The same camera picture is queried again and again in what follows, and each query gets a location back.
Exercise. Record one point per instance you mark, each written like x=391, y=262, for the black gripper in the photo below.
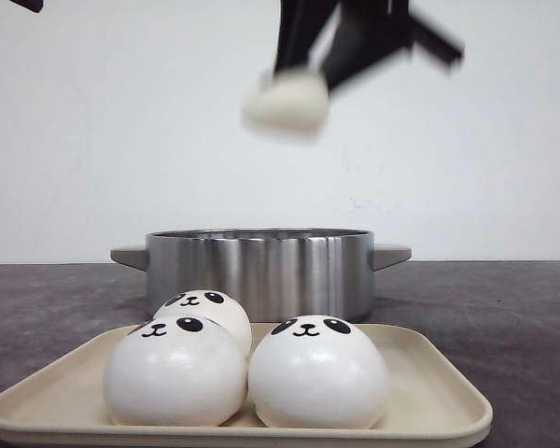
x=368, y=32

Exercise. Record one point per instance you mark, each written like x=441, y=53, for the panda bun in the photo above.
x=295, y=101
x=179, y=370
x=215, y=305
x=318, y=371

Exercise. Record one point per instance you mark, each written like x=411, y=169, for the stainless steel steamer pot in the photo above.
x=274, y=273

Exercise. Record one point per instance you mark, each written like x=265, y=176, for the cream rectangular tray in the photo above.
x=432, y=405

